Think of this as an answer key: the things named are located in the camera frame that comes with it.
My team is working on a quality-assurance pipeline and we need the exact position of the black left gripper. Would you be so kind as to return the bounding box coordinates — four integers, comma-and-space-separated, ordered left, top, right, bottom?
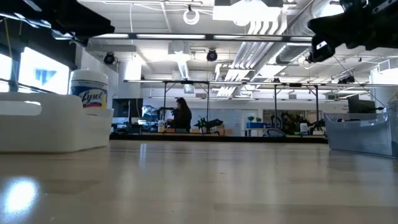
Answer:
0, 0, 116, 45

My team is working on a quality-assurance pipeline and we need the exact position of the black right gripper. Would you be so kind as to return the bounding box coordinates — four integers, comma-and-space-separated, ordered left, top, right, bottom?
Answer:
306, 0, 398, 63

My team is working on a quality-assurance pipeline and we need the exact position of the yellow white Lysol wipes canister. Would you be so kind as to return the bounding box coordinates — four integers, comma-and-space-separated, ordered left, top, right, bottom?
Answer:
70, 69, 109, 110

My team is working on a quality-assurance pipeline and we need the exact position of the long ceiling light bar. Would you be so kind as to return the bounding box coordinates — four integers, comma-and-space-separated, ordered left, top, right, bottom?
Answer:
93, 32, 313, 43

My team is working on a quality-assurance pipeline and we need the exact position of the white plastic bin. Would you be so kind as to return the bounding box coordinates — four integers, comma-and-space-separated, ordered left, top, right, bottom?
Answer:
0, 91, 114, 154

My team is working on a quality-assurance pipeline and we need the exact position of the clear grey plastic bin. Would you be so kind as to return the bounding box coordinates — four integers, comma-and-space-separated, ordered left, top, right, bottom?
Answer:
323, 100, 398, 159

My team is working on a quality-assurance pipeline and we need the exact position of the blue box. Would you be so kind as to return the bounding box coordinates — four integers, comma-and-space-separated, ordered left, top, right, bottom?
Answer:
245, 121, 269, 130

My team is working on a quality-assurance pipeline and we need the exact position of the person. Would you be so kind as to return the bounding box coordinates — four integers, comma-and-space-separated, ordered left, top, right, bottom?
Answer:
166, 97, 193, 131

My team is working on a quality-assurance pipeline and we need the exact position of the brown cardboard box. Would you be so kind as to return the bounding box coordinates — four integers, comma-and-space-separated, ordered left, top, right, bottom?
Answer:
216, 124, 234, 136

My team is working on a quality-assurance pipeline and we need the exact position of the silver ventilation duct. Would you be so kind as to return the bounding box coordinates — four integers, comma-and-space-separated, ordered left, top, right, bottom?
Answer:
275, 0, 327, 65

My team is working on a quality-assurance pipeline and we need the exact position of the black background station frame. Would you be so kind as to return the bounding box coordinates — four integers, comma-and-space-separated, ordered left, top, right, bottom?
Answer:
272, 82, 320, 133
162, 80, 211, 135

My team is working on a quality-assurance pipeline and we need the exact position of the black aluminium table frame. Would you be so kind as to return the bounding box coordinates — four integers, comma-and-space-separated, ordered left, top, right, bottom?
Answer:
108, 133, 329, 144

